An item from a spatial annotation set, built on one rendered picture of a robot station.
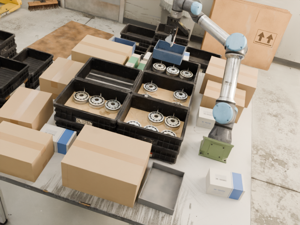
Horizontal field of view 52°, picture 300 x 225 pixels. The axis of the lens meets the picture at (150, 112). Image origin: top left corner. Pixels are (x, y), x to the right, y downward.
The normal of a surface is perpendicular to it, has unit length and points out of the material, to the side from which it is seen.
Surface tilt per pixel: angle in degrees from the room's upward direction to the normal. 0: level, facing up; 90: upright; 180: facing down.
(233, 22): 79
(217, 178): 0
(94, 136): 0
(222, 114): 59
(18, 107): 0
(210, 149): 90
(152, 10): 90
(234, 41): 44
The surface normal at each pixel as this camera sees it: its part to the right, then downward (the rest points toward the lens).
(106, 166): 0.15, -0.75
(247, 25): -0.23, 0.45
